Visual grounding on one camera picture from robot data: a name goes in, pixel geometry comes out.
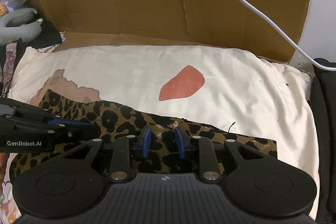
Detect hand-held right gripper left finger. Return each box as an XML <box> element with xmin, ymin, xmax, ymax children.
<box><xmin>62</xmin><ymin>126</ymin><xmax>152</xmax><ymax>184</ymax></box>

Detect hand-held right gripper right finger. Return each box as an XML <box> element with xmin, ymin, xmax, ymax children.
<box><xmin>175</xmin><ymin>126</ymin><xmax>279</xmax><ymax>184</ymax></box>

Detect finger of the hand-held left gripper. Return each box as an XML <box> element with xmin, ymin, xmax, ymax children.
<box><xmin>47</xmin><ymin>118</ymin><xmax>92</xmax><ymax>128</ymax></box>
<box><xmin>67</xmin><ymin>126</ymin><xmax>101</xmax><ymax>140</ymax></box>

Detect leopard print garment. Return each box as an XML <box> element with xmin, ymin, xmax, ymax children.
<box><xmin>9</xmin><ymin>89</ymin><xmax>278</xmax><ymax>180</ymax></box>

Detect person's left hand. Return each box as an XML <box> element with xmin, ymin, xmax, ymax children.
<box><xmin>0</xmin><ymin>154</ymin><xmax>12</xmax><ymax>184</ymax></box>

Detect cream bear print blanket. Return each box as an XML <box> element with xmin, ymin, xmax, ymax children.
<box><xmin>0</xmin><ymin>45</ymin><xmax>320</xmax><ymax>224</ymax></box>

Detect black cloth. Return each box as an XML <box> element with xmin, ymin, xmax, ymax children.
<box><xmin>31</xmin><ymin>20</ymin><xmax>63</xmax><ymax>50</ymax></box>

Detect grey neck pillow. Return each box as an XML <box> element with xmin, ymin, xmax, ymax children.
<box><xmin>0</xmin><ymin>7</ymin><xmax>44</xmax><ymax>45</ymax></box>

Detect folded black garment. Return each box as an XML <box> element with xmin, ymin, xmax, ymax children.
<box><xmin>310</xmin><ymin>57</ymin><xmax>336</xmax><ymax>224</ymax></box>

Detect white cable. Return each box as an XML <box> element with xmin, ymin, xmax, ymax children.
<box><xmin>172</xmin><ymin>0</ymin><xmax>336</xmax><ymax>69</ymax></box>

